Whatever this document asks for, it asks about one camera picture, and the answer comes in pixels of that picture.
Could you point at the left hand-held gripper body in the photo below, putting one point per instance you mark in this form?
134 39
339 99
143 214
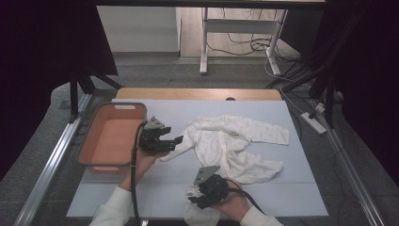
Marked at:
150 142

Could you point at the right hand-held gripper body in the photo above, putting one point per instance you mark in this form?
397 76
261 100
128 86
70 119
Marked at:
215 190

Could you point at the orange basket with grey rim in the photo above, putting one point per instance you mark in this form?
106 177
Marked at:
113 141

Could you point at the white baby romper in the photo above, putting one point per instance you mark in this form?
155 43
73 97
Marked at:
219 141

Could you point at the person's right hand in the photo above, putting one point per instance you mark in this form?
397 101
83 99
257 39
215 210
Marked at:
235 204

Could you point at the person's left hand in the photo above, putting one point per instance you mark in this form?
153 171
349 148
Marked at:
141 169

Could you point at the white table mat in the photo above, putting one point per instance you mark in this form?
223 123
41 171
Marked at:
257 108

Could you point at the black metal stand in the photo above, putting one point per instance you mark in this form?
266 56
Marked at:
74 100
329 106

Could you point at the white power strip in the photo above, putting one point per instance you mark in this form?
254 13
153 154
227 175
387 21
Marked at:
313 123

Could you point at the white plug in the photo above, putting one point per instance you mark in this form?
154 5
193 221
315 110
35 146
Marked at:
320 107

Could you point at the black curtain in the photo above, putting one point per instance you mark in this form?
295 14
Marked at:
370 78
37 47

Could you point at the aluminium floor rail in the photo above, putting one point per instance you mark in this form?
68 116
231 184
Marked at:
53 160
354 175

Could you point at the white desk frame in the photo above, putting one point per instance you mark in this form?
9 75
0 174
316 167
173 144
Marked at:
240 26

